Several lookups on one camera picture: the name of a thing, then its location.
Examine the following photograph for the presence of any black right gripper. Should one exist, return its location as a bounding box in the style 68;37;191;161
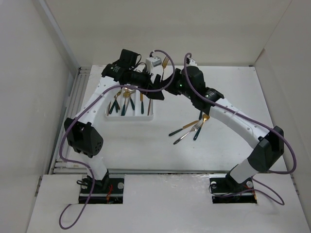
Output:
159;68;194;100

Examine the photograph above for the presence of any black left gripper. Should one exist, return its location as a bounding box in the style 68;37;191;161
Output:
128;67;164;100

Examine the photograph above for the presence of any gold fork green handle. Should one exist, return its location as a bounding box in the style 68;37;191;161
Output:
161;56;170;81
109;92;121;114

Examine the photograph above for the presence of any gold spoon green handle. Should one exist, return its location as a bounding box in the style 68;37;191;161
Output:
121;91;130;116
129;93;135;110
193;114;210;141

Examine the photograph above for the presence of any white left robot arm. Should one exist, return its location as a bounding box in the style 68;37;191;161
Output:
64;49;164;193

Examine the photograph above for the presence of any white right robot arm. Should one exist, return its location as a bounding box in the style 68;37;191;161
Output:
161;66;284;192

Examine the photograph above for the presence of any white cutlery tray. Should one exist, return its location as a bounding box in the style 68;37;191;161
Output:
105;88;154;121

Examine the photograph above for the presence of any gold fork in tray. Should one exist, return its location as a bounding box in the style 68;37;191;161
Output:
114;92;121;113

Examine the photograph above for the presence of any silver fork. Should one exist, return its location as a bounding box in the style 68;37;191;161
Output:
173;120;203;145

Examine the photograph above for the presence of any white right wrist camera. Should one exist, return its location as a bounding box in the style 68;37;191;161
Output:
186;58;197;67

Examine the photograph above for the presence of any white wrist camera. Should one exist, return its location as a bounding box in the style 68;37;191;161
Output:
186;58;197;67
145;56;162;74

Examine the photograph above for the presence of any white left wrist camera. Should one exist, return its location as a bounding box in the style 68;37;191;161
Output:
145;56;162;74

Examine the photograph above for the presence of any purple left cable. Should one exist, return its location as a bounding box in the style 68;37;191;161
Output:
58;49;175;229

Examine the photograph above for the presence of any purple cable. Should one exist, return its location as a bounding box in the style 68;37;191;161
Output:
58;49;175;229
183;52;297;206

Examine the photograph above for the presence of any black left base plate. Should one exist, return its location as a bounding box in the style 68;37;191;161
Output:
76;176;124;204

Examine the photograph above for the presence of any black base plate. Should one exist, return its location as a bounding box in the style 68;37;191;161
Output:
208;177;257;204
76;176;124;204

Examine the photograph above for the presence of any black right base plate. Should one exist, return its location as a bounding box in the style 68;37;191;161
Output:
208;177;257;204

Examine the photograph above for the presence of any aluminium rail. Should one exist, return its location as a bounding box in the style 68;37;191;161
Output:
47;67;91;175

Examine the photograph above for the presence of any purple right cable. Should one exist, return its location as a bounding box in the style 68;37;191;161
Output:
183;52;297;206

